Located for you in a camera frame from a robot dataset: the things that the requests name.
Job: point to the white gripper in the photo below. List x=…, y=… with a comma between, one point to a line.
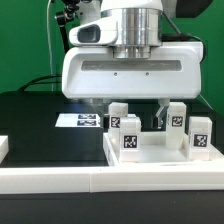
x=171, y=72

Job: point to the white square table top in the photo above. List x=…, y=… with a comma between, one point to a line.
x=153, y=151

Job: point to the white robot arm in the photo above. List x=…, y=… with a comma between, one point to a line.
x=120, y=52

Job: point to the white sheet with markers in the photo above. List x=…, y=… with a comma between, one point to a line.
x=78, y=120

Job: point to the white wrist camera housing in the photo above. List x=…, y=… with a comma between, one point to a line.
x=100, y=32

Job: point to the white front fence wall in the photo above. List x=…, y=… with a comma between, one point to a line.
x=110, y=179

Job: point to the white fence wall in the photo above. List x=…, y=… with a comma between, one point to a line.
x=110, y=179
x=4, y=149

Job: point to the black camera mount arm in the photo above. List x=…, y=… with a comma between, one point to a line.
x=65, y=16

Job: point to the white left fence wall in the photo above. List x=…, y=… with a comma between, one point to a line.
x=4, y=149

